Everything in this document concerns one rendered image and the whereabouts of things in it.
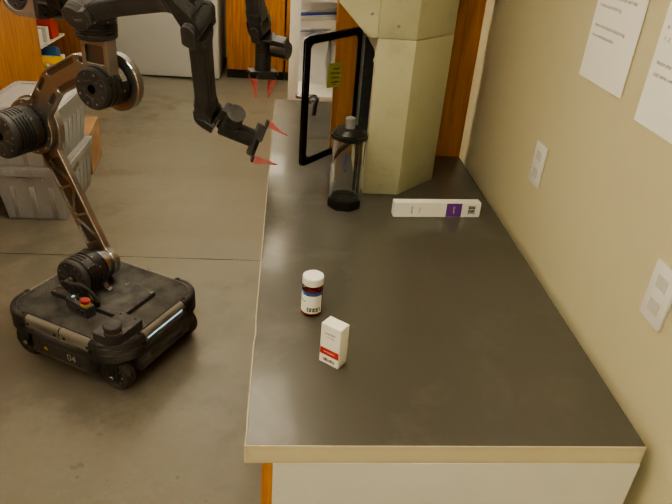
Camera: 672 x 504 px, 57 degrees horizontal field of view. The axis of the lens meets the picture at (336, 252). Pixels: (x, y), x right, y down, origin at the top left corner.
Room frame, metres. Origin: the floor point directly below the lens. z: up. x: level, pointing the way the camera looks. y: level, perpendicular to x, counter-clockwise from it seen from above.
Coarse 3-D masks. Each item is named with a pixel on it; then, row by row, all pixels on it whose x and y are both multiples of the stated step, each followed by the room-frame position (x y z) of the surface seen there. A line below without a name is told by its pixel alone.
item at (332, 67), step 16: (304, 48) 1.84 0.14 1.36; (320, 48) 1.90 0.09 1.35; (336, 48) 1.97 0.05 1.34; (352, 48) 2.05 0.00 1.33; (304, 64) 1.84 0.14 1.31; (320, 64) 1.91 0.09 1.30; (336, 64) 1.98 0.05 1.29; (352, 64) 2.06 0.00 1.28; (320, 80) 1.91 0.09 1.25; (336, 80) 1.99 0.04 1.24; (352, 80) 2.07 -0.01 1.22; (320, 96) 1.92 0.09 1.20; (336, 96) 1.99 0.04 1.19; (352, 96) 2.07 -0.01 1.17; (320, 112) 1.92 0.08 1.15; (336, 112) 2.00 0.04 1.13; (320, 128) 1.92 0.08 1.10; (320, 144) 1.93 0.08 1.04
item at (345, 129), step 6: (348, 120) 1.68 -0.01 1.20; (354, 120) 1.69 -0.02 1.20; (342, 126) 1.70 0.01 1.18; (348, 126) 1.68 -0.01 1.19; (354, 126) 1.69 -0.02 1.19; (360, 126) 1.72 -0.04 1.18; (336, 132) 1.67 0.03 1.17; (342, 132) 1.66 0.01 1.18; (348, 132) 1.66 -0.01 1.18; (354, 132) 1.66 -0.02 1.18; (360, 132) 1.67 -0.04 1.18
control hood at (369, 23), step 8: (344, 0) 1.78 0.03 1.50; (352, 0) 1.78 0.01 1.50; (360, 0) 1.79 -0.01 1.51; (368, 0) 1.79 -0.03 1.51; (376, 0) 1.79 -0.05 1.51; (352, 8) 1.78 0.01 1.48; (360, 8) 1.79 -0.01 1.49; (368, 8) 1.79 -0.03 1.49; (376, 8) 1.79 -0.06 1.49; (352, 16) 1.79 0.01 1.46; (360, 16) 1.79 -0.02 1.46; (368, 16) 1.79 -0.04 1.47; (376, 16) 1.79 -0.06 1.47; (360, 24) 1.79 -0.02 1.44; (368, 24) 1.79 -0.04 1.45; (376, 24) 1.79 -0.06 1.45; (368, 32) 1.79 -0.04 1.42; (376, 32) 1.79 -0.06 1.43
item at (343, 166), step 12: (336, 144) 1.67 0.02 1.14; (348, 144) 1.65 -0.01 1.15; (360, 144) 1.67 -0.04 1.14; (336, 156) 1.66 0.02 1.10; (348, 156) 1.65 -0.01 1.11; (360, 156) 1.67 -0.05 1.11; (336, 168) 1.66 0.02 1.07; (348, 168) 1.65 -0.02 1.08; (360, 168) 1.67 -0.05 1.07; (336, 180) 1.66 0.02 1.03; (348, 180) 1.65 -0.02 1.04; (360, 180) 1.68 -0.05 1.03; (336, 192) 1.66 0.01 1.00; (348, 192) 1.65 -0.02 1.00
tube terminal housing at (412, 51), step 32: (384, 0) 1.79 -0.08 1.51; (416, 0) 1.80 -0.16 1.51; (448, 0) 1.91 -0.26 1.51; (384, 32) 1.79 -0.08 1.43; (416, 32) 1.80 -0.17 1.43; (448, 32) 1.93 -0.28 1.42; (384, 64) 1.80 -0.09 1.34; (416, 64) 1.81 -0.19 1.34; (448, 64) 1.95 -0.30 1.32; (384, 96) 1.80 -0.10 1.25; (416, 96) 1.83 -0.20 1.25; (384, 128) 1.80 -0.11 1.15; (416, 128) 1.85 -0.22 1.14; (384, 160) 1.80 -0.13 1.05; (416, 160) 1.87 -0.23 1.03; (384, 192) 1.80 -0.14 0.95
